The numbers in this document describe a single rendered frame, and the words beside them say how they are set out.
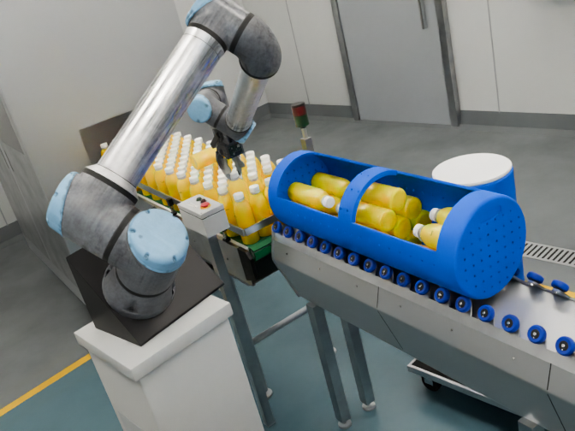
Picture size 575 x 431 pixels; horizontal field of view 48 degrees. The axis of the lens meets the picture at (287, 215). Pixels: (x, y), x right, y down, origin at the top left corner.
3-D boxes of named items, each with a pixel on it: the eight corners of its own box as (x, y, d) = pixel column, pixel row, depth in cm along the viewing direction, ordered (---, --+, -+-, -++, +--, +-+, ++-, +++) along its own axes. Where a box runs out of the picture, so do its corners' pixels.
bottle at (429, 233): (477, 265, 169) (424, 247, 184) (487, 240, 169) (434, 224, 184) (461, 256, 165) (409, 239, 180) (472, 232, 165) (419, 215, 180)
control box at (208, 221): (208, 239, 240) (199, 214, 236) (184, 226, 256) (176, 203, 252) (230, 227, 245) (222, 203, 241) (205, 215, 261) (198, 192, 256)
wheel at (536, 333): (545, 327, 152) (550, 329, 153) (529, 321, 155) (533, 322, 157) (539, 346, 152) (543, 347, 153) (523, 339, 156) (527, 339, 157)
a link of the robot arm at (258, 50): (298, 31, 168) (257, 126, 232) (257, 5, 167) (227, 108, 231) (276, 64, 164) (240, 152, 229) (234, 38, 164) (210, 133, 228)
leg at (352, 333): (368, 413, 281) (340, 292, 256) (359, 407, 286) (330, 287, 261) (378, 406, 284) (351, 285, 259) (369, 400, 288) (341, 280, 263)
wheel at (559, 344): (575, 339, 146) (579, 340, 147) (557, 333, 149) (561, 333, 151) (568, 358, 146) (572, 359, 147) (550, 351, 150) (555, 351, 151)
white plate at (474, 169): (432, 159, 249) (433, 162, 249) (431, 188, 225) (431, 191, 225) (507, 148, 241) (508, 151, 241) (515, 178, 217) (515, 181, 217)
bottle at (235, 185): (257, 217, 256) (246, 174, 249) (243, 225, 253) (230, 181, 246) (249, 214, 262) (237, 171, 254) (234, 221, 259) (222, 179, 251)
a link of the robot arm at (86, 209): (97, 257, 150) (260, 4, 165) (32, 219, 149) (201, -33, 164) (106, 262, 165) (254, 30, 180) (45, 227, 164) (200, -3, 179)
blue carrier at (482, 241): (460, 318, 168) (450, 219, 157) (275, 237, 238) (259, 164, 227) (530, 274, 181) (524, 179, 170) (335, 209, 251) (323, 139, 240)
